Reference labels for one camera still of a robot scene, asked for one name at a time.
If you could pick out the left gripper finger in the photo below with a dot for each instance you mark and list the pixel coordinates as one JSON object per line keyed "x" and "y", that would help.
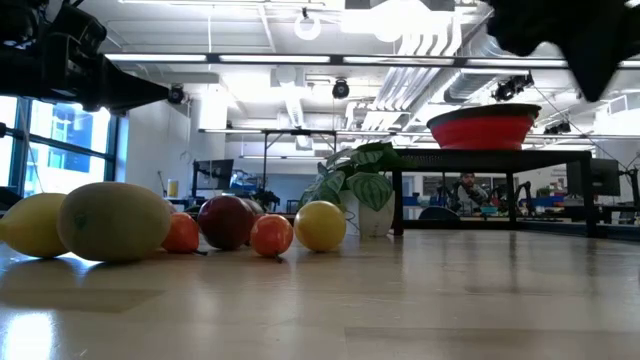
{"x": 125, "y": 107}
{"x": 125, "y": 82}

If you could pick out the red grey collapsible bowl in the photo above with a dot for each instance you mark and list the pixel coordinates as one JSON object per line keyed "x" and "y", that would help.
{"x": 482, "y": 132}

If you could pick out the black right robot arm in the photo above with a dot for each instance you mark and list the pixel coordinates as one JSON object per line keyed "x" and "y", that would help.
{"x": 575, "y": 30}

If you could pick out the black ceiling spotlight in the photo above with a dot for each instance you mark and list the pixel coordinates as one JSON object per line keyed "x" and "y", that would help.
{"x": 341, "y": 89}
{"x": 557, "y": 127}
{"x": 175, "y": 94}
{"x": 511, "y": 86}

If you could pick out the yellow container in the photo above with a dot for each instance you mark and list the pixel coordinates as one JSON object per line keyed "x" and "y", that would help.
{"x": 172, "y": 188}

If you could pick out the black monitor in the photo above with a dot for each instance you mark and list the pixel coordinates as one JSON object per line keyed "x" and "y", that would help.
{"x": 602, "y": 177}
{"x": 215, "y": 172}

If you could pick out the yellow lemon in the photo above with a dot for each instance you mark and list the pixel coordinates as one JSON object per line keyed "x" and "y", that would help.
{"x": 320, "y": 226}
{"x": 32, "y": 227}

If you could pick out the brown kiwi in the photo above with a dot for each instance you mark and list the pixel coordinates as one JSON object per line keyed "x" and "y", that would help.
{"x": 256, "y": 207}

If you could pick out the black metal gantry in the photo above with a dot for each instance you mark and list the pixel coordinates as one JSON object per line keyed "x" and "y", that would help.
{"x": 300, "y": 132}

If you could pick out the small orange yellow pear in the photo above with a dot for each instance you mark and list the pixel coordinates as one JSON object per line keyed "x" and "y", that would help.
{"x": 271, "y": 235}

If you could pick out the green artificial potted plant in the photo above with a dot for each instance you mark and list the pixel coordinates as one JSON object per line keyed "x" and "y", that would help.
{"x": 370, "y": 190}

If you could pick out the dark office chair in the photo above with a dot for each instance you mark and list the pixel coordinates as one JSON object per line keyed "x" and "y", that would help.
{"x": 437, "y": 214}

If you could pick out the person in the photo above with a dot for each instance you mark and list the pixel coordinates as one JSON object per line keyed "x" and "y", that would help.
{"x": 469, "y": 192}

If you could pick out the black perforated metal shelf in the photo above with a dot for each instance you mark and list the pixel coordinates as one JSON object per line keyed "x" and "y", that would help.
{"x": 490, "y": 161}

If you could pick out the window with dark frame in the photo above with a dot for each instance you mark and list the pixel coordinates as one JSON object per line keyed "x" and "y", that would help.
{"x": 75, "y": 130}

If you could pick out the silver air duct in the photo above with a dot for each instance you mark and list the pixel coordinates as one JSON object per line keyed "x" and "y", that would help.
{"x": 470, "y": 82}

